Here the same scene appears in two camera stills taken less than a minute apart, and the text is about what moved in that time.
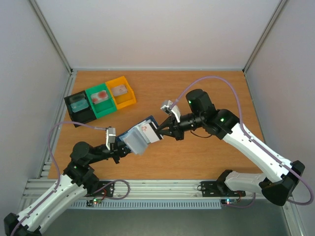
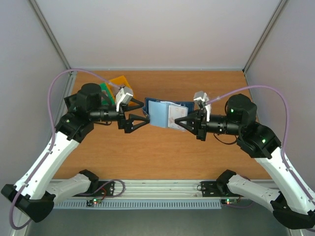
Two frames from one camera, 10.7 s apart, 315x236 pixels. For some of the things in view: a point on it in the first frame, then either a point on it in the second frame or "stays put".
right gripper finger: [167, 132] -> [192, 123]
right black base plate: [215, 189] stays put
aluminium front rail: [132, 189] stays put
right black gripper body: [175, 128] -> [202, 123]
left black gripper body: [115, 151] -> [121, 120]
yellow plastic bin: [125, 100] stays put
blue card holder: [138, 138] -> [158, 110]
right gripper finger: [168, 123] -> [197, 114]
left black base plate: [107, 191] stays put
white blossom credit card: [150, 129] -> [175, 112]
